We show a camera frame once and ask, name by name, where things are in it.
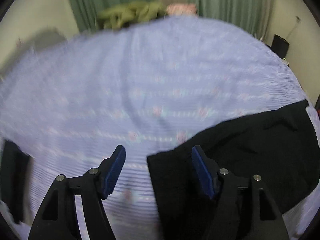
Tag olive green garment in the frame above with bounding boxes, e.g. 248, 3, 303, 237
95, 1, 167, 30

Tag black speaker box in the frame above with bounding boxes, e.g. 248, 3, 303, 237
271, 34, 290, 59

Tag black pants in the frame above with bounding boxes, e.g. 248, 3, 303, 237
147, 100, 319, 239

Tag lilac floral bed sheet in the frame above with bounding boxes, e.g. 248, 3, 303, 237
1, 16, 306, 239

